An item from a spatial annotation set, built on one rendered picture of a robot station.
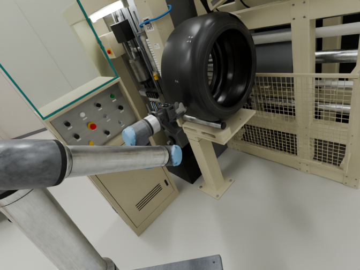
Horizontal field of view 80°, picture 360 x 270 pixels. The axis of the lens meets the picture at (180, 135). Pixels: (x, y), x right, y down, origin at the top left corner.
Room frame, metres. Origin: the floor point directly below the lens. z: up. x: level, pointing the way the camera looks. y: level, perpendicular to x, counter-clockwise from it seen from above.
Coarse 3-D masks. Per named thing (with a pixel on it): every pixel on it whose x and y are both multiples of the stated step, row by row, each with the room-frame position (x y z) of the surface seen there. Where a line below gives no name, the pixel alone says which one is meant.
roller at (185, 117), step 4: (184, 116) 1.30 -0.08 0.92; (188, 116) 1.27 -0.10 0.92; (188, 120) 1.27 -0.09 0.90; (192, 120) 1.23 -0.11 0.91; (196, 120) 1.20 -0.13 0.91; (200, 120) 1.17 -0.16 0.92; (204, 120) 1.15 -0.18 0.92; (204, 124) 1.14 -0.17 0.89; (208, 124) 1.11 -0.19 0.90; (212, 124) 1.08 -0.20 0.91; (216, 124) 1.06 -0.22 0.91; (220, 124) 1.03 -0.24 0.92; (224, 124) 1.03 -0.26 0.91; (220, 128) 1.03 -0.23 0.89; (224, 128) 1.03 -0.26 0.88
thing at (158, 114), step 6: (162, 108) 0.96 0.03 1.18; (168, 108) 0.94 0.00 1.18; (174, 108) 0.96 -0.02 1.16; (156, 114) 0.92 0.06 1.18; (162, 114) 0.94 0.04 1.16; (168, 114) 0.94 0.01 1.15; (174, 114) 0.96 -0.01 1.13; (162, 120) 0.93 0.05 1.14; (168, 120) 0.94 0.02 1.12; (174, 120) 0.95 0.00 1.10
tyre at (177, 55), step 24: (192, 24) 1.13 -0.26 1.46; (216, 24) 1.07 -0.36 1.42; (240, 24) 1.16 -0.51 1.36; (168, 48) 1.16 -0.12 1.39; (192, 48) 1.01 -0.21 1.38; (216, 48) 1.43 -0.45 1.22; (240, 48) 1.33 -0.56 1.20; (168, 72) 1.10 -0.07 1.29; (192, 72) 0.98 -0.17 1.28; (216, 72) 1.41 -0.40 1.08; (240, 72) 1.32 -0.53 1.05; (168, 96) 1.14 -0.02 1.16; (192, 96) 0.97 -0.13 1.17; (216, 96) 1.35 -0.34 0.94; (240, 96) 1.13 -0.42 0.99; (216, 120) 1.02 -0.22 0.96
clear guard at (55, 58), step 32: (0, 0) 1.37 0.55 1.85; (32, 0) 1.44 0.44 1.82; (64, 0) 1.52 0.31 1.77; (0, 32) 1.32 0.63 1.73; (32, 32) 1.39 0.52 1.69; (64, 32) 1.47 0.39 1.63; (0, 64) 1.27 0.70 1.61; (32, 64) 1.34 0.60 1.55; (64, 64) 1.42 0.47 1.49; (96, 64) 1.51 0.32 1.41; (32, 96) 1.29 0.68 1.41; (64, 96) 1.36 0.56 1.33
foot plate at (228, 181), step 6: (204, 180) 1.57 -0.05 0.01; (228, 180) 1.45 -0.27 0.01; (234, 180) 1.42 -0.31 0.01; (198, 186) 1.52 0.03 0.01; (204, 186) 1.49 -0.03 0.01; (222, 186) 1.40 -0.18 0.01; (228, 186) 1.37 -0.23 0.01; (204, 192) 1.42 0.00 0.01; (210, 192) 1.39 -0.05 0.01; (216, 192) 1.36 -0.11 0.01; (222, 192) 1.34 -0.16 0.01; (216, 198) 1.30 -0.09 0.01
